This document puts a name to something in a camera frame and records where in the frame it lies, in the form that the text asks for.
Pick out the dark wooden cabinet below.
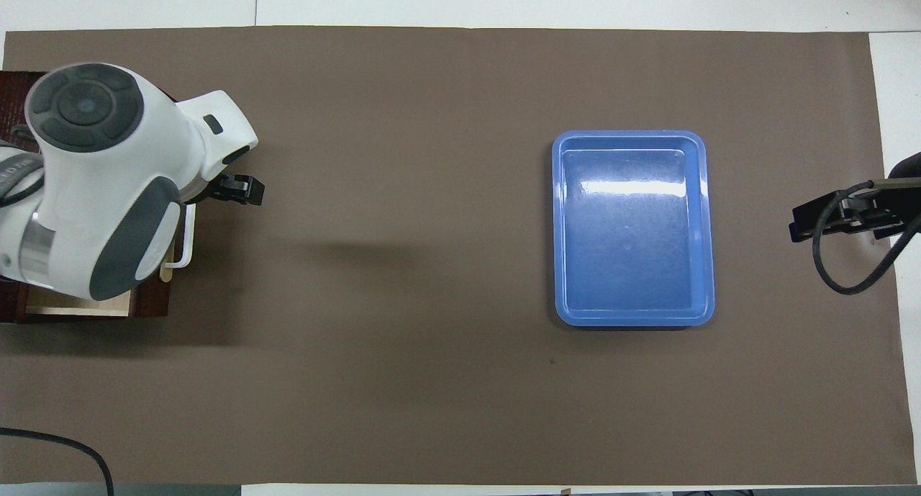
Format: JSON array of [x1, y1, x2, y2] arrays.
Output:
[[0, 71, 173, 325]]

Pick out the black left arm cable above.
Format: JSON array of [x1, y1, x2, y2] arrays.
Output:
[[0, 428, 116, 496]]

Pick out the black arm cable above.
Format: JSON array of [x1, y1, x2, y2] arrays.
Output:
[[812, 179, 921, 296], [0, 428, 116, 496]]

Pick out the brown table mat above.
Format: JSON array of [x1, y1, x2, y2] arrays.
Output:
[[0, 26, 918, 486]]

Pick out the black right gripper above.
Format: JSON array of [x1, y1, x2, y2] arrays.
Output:
[[789, 150, 921, 243]]

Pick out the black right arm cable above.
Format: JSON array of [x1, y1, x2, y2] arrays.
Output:
[[812, 179, 921, 296]]

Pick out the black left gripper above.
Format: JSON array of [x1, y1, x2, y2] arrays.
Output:
[[189, 173, 266, 207]]

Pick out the blue plastic tray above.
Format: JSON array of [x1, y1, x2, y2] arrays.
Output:
[[552, 130, 716, 328]]

